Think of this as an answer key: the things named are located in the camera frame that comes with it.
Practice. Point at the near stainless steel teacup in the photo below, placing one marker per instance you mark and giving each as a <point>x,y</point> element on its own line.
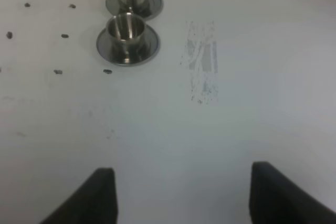
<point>126,29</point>

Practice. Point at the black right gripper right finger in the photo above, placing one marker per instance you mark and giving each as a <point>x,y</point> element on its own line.
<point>276,199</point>

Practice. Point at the stainless steel saucer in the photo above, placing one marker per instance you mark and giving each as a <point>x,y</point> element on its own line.
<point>153,8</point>
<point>115,55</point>

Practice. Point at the far stainless steel saucer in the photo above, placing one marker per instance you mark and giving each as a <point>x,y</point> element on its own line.
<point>153,8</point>

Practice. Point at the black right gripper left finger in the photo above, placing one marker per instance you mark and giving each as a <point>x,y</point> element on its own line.
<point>95,201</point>

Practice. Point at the near stainless steel saucer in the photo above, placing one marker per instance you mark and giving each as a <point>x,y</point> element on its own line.
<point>115,55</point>

